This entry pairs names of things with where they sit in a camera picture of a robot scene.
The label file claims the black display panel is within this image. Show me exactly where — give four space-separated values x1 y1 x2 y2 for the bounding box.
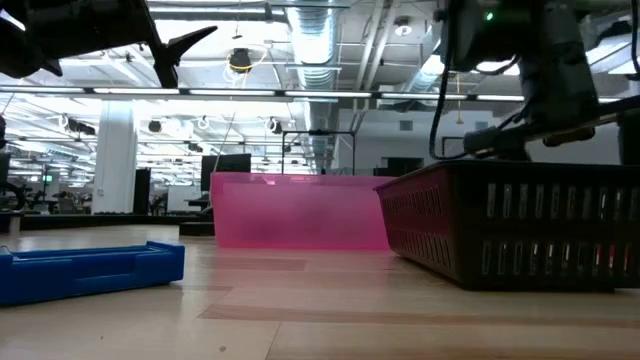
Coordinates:
200 153 252 194

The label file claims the black tubular frame stand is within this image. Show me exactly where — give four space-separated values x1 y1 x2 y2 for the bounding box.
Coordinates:
281 129 357 176

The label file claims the small black rectangular device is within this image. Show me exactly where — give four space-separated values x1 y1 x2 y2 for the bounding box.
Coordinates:
178 221 217 238

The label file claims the white building column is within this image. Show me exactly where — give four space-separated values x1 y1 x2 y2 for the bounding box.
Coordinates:
91 99 139 215

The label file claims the tall black cabinet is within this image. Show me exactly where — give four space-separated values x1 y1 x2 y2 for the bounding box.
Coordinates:
132 167 152 215

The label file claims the black slotted plastic basket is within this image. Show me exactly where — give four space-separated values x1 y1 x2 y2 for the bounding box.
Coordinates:
373 159 640 293

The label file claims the silver spiral ventilation duct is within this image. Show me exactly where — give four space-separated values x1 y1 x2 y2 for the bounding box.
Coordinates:
284 0 346 174

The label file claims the long ceiling light strip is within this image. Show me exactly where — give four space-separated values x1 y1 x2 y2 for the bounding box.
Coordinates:
0 85 640 102

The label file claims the black aluminium table frame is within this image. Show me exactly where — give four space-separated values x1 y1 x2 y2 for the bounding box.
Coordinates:
0 212 216 234

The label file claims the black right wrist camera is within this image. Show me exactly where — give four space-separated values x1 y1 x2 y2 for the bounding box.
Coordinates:
442 0 524 72

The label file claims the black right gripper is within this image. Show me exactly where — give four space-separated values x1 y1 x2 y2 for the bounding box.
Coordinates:
462 0 601 162

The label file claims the pink translucent plastic tray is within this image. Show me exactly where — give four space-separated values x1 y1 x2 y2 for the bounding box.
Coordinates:
209 171 397 252

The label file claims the hanging yellow cable reel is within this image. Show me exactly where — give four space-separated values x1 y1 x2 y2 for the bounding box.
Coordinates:
227 43 271 74

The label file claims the small blue digital device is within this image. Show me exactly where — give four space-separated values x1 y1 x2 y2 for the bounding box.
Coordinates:
0 240 186 307

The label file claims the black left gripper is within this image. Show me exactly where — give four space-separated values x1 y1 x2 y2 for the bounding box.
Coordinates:
0 0 220 90

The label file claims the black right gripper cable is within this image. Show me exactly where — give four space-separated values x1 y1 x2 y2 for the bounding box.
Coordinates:
428 9 469 162

